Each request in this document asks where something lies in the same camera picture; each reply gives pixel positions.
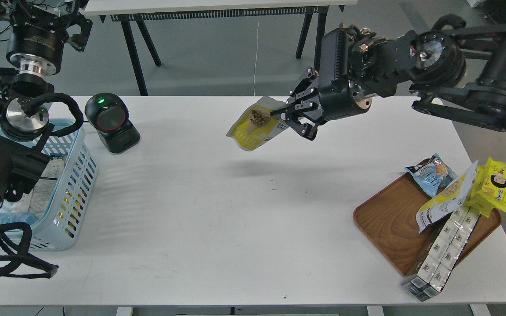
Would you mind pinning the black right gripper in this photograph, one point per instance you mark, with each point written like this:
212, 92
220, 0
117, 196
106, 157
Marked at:
324, 95

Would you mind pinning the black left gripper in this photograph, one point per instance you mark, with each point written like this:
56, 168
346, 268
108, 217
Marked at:
37, 44

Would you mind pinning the yellow white nut snack pouch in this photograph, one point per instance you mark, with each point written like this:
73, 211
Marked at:
256, 126

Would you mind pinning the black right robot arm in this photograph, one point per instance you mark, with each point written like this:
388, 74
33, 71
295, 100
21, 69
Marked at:
459, 73

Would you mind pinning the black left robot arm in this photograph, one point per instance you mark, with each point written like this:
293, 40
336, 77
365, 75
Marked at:
31, 112

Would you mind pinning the blue snack bag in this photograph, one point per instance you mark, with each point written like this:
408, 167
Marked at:
433, 175

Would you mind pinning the white snack packet in basket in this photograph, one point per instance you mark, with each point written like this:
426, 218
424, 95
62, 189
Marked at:
36, 202

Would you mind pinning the light blue plastic basket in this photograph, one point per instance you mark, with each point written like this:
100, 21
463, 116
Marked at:
58, 228

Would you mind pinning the blue snack packet in basket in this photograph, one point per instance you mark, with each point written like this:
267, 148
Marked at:
13, 217

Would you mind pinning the yellow cartoon snack bag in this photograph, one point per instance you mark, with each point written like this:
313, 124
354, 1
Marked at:
489, 189

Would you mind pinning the white background table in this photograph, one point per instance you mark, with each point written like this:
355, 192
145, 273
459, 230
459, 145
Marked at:
204, 47

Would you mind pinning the black barcode scanner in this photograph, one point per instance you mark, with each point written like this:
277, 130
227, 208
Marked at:
108, 114

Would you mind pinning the brown wooden tray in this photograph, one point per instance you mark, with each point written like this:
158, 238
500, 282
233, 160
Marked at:
388, 219

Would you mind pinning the silver packet strip pack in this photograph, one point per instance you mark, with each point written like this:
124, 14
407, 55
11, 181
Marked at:
440, 253

